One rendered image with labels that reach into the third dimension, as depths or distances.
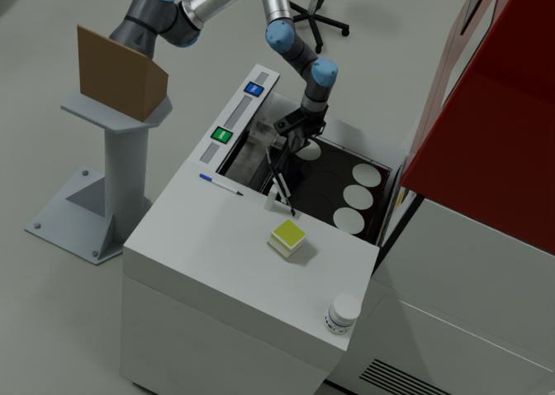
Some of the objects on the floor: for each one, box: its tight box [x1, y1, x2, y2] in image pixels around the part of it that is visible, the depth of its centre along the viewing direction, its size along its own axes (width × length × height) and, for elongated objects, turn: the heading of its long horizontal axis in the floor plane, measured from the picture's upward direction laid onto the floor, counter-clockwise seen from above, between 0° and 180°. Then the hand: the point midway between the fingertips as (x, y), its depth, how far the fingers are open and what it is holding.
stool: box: [289, 0, 349, 54], centre depth 373 cm, size 58×56×70 cm
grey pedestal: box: [24, 87, 173, 265], centre depth 233 cm, size 51×44×82 cm
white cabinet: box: [119, 274, 330, 395], centre depth 218 cm, size 64×96×82 cm, turn 148°
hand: (291, 150), depth 189 cm, fingers closed
